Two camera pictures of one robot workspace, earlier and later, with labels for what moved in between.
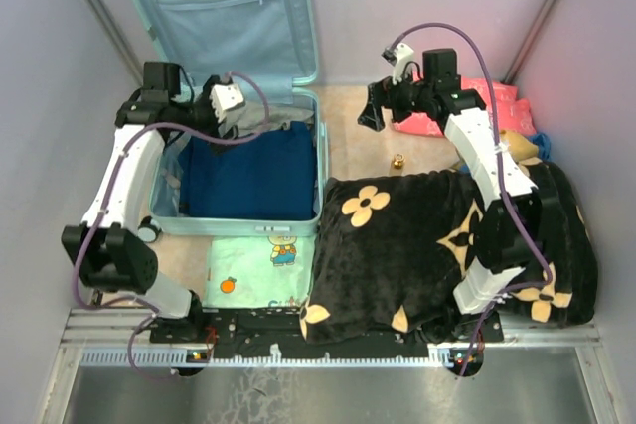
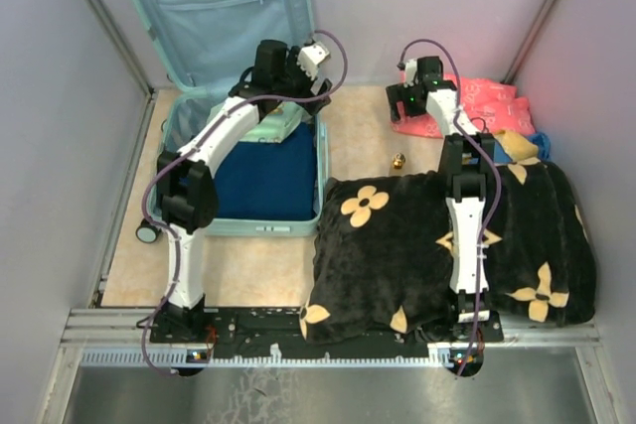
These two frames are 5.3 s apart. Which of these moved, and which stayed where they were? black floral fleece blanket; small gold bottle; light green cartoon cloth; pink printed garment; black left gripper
Moved: light green cartoon cloth; black left gripper
Stayed: black floral fleece blanket; small gold bottle; pink printed garment
